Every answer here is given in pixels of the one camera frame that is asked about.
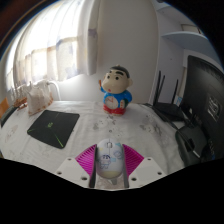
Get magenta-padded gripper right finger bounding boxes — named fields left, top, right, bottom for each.
left=121, top=143, right=167, bottom=188

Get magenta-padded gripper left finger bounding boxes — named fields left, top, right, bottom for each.
left=54, top=143, right=99, bottom=189

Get white cartoon-print computer mouse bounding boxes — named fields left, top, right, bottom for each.
left=95, top=138, right=126, bottom=179

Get black mouse pad green lines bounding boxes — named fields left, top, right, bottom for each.
left=26, top=109, right=81, bottom=150

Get white patterned tablecloth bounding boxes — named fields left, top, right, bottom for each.
left=0, top=100, right=186, bottom=191

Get black box device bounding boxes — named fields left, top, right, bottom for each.
left=174, top=123, right=209, bottom=167

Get black router with antennas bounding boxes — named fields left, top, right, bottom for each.
left=151, top=69, right=186, bottom=122

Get cartoon boy figurine blue shirt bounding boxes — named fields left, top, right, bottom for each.
left=98, top=64, right=134, bottom=116

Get white cloth bag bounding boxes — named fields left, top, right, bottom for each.
left=26, top=79, right=55, bottom=116

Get wooden ship model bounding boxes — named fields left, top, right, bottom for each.
left=11, top=81, right=33, bottom=110

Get black remote control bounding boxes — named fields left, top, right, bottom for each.
left=0, top=105, right=18, bottom=128

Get black computer monitor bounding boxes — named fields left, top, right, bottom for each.
left=181, top=54, right=224, bottom=161

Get orange wooden chair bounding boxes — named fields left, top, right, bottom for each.
left=0, top=97, right=10, bottom=118

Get white sheer curtain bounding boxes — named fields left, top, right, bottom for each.
left=6, top=0, right=101, bottom=91

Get white wall shelf unit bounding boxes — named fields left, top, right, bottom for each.
left=154, top=0, right=224, bottom=68

